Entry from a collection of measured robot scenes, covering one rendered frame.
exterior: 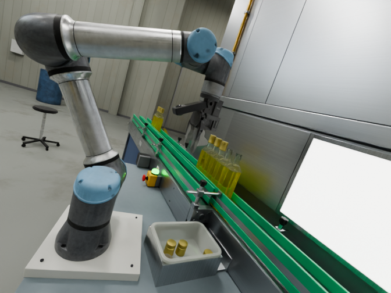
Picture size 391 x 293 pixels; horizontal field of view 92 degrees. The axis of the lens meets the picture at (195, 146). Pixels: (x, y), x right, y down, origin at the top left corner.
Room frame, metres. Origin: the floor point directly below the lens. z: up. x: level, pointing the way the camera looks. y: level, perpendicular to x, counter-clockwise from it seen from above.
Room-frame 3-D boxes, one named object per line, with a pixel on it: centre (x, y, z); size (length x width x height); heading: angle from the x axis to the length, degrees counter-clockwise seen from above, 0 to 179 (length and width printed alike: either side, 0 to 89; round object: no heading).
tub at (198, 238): (0.59, -0.07, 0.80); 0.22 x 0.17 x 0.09; 121
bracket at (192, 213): (0.75, -0.11, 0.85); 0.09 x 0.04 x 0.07; 121
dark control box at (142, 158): (1.31, 0.33, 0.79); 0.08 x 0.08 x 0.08; 31
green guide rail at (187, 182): (1.51, 0.37, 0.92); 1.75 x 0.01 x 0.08; 31
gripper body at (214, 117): (0.70, 0.00, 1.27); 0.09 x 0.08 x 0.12; 120
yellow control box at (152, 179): (1.07, 0.18, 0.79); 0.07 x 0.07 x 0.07; 31
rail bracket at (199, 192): (0.74, -0.10, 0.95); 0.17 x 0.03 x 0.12; 121
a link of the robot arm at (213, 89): (0.70, 0.01, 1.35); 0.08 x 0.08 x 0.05
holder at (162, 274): (0.60, -0.09, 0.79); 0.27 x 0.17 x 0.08; 121
